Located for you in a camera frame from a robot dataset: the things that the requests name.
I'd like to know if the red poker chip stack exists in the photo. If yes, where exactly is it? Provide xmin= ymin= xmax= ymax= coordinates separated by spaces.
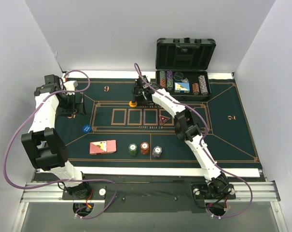
xmin=140 ymin=142 xmax=150 ymax=155

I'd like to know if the red playing card deck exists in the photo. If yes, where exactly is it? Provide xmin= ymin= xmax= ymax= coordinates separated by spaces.
xmin=89 ymin=140 xmax=117 ymax=155

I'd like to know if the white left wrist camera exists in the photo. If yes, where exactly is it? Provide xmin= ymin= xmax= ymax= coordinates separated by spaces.
xmin=64 ymin=80 xmax=78 ymax=92

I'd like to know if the black poker chip case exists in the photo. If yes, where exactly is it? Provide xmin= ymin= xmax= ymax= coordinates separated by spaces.
xmin=155 ymin=37 xmax=216 ymax=101

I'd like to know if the blue poker chip stack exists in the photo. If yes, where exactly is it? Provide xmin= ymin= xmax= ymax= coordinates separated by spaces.
xmin=152 ymin=146 xmax=162 ymax=158

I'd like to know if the orange big blind button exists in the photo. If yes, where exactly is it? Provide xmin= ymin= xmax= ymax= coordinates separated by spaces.
xmin=129 ymin=101 xmax=138 ymax=108

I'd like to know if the blue small blind button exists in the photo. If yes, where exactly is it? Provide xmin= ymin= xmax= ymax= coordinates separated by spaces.
xmin=83 ymin=125 xmax=92 ymax=133

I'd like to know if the aluminium front rail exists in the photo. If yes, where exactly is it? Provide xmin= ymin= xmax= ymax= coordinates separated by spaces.
xmin=21 ymin=180 xmax=280 ymax=203

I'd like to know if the purple chip row in case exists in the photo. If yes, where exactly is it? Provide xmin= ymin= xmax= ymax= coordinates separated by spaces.
xmin=198 ymin=75 xmax=208 ymax=96

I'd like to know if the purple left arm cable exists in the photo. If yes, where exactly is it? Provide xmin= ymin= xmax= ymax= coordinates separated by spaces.
xmin=3 ymin=70 xmax=118 ymax=220

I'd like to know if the black dealer button in case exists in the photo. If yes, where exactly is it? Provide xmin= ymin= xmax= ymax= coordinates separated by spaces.
xmin=174 ymin=72 xmax=184 ymax=81

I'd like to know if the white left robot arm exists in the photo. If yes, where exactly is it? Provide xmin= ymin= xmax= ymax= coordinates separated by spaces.
xmin=21 ymin=74 xmax=91 ymax=199

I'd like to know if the blue boxed card deck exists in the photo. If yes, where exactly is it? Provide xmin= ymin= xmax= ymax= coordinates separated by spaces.
xmin=174 ymin=82 xmax=190 ymax=93

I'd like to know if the orange chip row in case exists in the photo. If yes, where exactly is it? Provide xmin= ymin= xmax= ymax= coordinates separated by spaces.
xmin=192 ymin=83 xmax=200 ymax=96

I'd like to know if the green orange chip row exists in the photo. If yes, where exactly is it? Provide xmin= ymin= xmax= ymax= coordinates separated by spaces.
xmin=159 ymin=71 xmax=167 ymax=89

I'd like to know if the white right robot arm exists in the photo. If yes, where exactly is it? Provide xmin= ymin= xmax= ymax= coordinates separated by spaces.
xmin=133 ymin=75 xmax=232 ymax=198

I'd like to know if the green poker chip stack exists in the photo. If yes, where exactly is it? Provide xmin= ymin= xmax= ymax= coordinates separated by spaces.
xmin=128 ymin=144 xmax=138 ymax=156

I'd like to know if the dark green poker table mat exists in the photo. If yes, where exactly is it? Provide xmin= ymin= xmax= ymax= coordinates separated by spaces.
xmin=55 ymin=79 xmax=262 ymax=169

